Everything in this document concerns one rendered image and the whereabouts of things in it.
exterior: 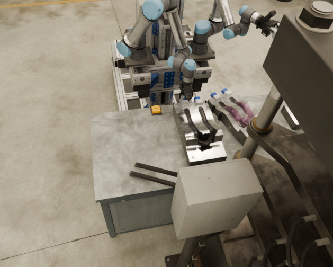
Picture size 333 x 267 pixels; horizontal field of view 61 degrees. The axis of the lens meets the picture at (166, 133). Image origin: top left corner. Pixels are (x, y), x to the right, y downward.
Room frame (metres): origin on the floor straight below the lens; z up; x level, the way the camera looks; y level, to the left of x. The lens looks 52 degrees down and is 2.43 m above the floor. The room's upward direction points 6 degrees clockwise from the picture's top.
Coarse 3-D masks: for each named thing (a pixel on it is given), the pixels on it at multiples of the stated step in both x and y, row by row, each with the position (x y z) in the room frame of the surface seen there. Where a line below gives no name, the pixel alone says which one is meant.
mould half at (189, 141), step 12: (180, 108) 1.44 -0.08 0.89; (192, 108) 1.45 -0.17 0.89; (204, 108) 1.47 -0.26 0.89; (180, 120) 1.33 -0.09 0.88; (180, 132) 1.25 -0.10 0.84; (192, 132) 1.19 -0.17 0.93; (204, 132) 1.20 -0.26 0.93; (192, 144) 1.13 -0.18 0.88; (216, 144) 1.17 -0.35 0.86; (204, 156) 1.06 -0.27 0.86; (216, 156) 1.07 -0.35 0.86
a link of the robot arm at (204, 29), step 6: (198, 24) 1.96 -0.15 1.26; (204, 24) 1.96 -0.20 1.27; (210, 24) 1.97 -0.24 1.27; (198, 30) 1.92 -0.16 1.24; (204, 30) 1.91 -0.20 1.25; (210, 30) 1.96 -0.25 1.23; (198, 36) 1.92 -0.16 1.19; (204, 36) 1.92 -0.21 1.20; (210, 36) 1.97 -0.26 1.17; (198, 42) 1.91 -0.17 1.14; (204, 42) 1.92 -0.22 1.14
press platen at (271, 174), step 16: (256, 160) 0.78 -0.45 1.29; (272, 160) 0.79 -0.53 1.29; (272, 176) 0.69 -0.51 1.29; (288, 176) 0.70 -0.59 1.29; (272, 192) 0.61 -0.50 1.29; (288, 192) 0.62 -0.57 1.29; (272, 208) 0.54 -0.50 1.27; (288, 208) 0.54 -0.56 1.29; (304, 208) 0.55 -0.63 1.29; (288, 224) 0.47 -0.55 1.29; (304, 224) 0.48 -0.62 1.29; (304, 240) 0.41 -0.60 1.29; (320, 256) 0.35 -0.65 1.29
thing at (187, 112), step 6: (186, 108) 1.45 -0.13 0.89; (198, 108) 1.46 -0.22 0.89; (186, 114) 1.39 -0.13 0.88; (204, 114) 1.41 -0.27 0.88; (192, 120) 1.34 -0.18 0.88; (204, 120) 1.36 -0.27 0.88; (192, 126) 1.28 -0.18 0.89; (210, 126) 1.28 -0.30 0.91; (198, 132) 1.20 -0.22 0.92; (210, 132) 1.19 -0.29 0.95; (216, 132) 1.19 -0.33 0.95; (198, 138) 1.15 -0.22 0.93; (204, 138) 1.17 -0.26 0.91; (210, 138) 1.20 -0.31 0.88; (204, 144) 1.13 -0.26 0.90
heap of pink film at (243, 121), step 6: (240, 102) 1.56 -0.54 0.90; (228, 108) 1.48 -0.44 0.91; (234, 108) 1.48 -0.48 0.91; (246, 108) 1.49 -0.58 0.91; (234, 114) 1.41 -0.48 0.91; (240, 114) 1.43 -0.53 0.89; (246, 114) 1.45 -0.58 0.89; (252, 114) 1.45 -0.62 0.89; (240, 120) 1.38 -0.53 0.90; (246, 120) 1.38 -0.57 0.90; (246, 126) 1.34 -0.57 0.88
